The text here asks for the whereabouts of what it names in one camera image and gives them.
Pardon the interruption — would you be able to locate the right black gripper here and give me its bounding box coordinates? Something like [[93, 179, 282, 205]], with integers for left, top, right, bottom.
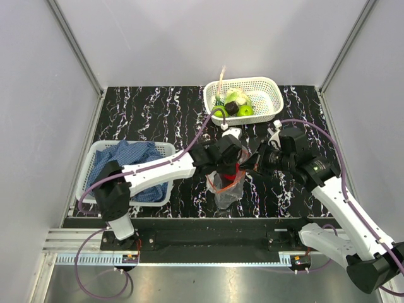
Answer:
[[238, 140, 295, 177]]

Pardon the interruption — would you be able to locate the clear zip top bag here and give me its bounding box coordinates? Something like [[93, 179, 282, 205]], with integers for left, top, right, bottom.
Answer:
[[206, 147, 250, 210]]

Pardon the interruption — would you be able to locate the fake green apple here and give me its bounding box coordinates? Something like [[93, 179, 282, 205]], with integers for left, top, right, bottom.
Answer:
[[237, 105, 254, 117], [212, 105, 229, 118]]

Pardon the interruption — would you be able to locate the fake dark purple fruit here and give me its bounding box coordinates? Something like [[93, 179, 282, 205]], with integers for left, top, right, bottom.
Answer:
[[224, 101, 239, 116]]

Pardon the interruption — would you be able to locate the fake green onion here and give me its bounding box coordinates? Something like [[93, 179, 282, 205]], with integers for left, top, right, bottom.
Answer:
[[215, 65, 226, 105]]

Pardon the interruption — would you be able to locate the fake green white cabbage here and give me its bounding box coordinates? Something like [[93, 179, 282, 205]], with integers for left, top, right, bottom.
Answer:
[[224, 88, 252, 106]]

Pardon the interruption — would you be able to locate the fake red fruit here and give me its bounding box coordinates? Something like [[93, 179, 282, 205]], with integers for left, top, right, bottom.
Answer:
[[224, 172, 242, 182]]

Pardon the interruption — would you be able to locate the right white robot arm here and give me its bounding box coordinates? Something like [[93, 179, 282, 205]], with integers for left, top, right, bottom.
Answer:
[[239, 128, 403, 294]]

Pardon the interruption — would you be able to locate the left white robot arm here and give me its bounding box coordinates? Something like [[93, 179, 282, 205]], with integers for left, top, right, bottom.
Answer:
[[91, 134, 242, 250]]

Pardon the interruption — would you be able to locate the white perforated plastic basket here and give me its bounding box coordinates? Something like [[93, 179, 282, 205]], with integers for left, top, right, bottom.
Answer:
[[203, 76, 283, 126]]

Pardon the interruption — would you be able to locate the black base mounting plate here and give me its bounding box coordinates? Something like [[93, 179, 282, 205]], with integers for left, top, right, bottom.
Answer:
[[100, 218, 311, 264]]

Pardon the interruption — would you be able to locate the blue checkered cloth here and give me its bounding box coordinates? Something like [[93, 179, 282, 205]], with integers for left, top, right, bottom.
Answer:
[[85, 140, 169, 203]]

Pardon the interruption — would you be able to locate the white laundry basket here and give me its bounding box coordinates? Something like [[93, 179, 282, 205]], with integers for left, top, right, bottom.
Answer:
[[76, 140, 175, 207]]

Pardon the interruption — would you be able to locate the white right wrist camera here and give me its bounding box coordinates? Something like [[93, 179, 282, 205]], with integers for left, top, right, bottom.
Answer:
[[268, 120, 282, 150]]

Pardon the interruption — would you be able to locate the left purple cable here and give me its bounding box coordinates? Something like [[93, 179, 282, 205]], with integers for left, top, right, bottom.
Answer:
[[74, 109, 228, 298]]

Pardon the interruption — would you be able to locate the purple cable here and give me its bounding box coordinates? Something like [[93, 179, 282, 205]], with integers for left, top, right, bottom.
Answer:
[[279, 119, 404, 297], [74, 109, 228, 298]]

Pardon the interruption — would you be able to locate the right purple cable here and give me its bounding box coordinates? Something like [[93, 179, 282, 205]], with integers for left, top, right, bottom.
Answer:
[[279, 119, 404, 297]]

